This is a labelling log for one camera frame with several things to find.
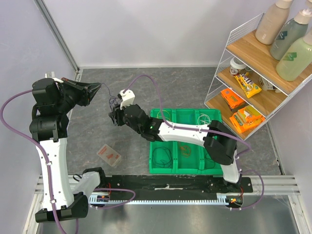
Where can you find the beige pump bottle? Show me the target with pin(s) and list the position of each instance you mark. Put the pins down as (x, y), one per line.
(272, 21)

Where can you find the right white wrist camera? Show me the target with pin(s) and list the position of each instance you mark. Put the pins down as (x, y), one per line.
(127, 98)

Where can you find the grey-green pump bottle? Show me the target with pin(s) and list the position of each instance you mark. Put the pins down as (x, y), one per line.
(292, 30)

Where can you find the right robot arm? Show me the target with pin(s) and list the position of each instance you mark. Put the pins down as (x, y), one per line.
(215, 138)

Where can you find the transparent red printed card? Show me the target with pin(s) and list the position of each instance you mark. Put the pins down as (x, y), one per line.
(109, 155)

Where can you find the yellow candy bag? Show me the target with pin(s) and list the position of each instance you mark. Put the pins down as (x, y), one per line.
(247, 85)

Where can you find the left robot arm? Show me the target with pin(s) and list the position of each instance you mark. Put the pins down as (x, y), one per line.
(55, 98)

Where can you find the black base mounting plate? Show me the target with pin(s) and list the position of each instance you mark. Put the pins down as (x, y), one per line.
(176, 187)

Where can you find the light green pump bottle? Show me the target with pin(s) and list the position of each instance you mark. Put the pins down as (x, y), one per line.
(296, 59)

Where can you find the white paper cup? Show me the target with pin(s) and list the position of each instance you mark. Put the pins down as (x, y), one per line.
(237, 67)

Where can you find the white small pouch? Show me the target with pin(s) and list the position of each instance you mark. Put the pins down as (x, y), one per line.
(265, 85)

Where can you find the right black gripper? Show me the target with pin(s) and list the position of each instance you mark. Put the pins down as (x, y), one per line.
(117, 117)

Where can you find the orange snack box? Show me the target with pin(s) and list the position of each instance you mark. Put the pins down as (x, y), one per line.
(232, 99)

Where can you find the orange yellow sponge pack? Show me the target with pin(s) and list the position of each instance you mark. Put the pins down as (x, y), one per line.
(246, 118)

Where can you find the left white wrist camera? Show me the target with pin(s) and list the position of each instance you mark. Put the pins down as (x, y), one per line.
(52, 76)

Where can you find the grey slotted cable duct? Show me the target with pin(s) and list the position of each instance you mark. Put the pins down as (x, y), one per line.
(97, 199)

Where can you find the green six-compartment bin tray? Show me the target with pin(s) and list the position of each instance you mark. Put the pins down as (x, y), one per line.
(180, 157)

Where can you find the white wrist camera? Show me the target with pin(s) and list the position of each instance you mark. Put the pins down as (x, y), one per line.
(52, 76)
(127, 98)

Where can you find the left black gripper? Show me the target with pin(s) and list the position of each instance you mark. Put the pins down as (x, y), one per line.
(87, 93)

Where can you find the white wire shelf rack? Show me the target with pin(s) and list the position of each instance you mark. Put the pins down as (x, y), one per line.
(243, 45)

